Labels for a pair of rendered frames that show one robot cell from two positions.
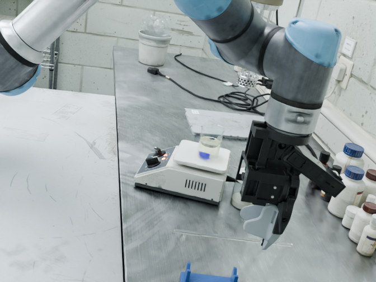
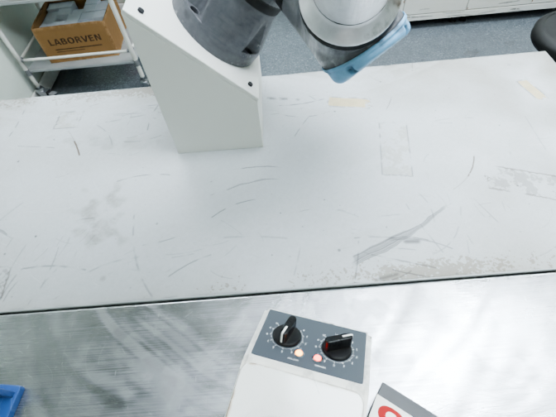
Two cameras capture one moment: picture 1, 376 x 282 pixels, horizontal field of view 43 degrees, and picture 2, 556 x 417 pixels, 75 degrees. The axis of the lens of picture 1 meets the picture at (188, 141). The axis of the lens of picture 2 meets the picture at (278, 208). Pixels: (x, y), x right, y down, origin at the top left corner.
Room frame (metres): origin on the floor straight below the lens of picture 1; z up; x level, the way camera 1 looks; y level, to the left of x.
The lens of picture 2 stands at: (1.02, -0.05, 1.36)
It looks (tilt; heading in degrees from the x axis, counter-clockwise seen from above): 55 degrees down; 105
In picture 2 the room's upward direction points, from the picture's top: 6 degrees counter-clockwise
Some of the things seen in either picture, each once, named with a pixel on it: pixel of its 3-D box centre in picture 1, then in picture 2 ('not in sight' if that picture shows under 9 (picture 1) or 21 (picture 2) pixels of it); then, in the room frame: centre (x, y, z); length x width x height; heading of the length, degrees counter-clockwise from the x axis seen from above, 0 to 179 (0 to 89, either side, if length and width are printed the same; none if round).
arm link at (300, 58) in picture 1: (304, 61); not in sight; (0.67, -0.14, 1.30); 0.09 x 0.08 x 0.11; 50
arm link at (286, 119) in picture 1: (292, 115); not in sight; (0.67, -0.14, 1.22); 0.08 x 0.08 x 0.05
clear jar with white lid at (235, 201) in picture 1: (246, 189); not in sight; (0.96, -0.15, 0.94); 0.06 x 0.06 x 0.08
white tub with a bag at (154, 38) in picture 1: (154, 37); not in sight; (2.03, 0.22, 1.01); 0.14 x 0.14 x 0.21
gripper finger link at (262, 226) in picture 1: (261, 228); not in sight; (0.65, -0.14, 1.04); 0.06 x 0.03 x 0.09; 96
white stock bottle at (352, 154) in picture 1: (346, 169); not in sight; (1.11, -0.40, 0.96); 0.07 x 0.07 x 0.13
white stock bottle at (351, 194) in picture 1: (348, 191); not in sight; (1.01, -0.39, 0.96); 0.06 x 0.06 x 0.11
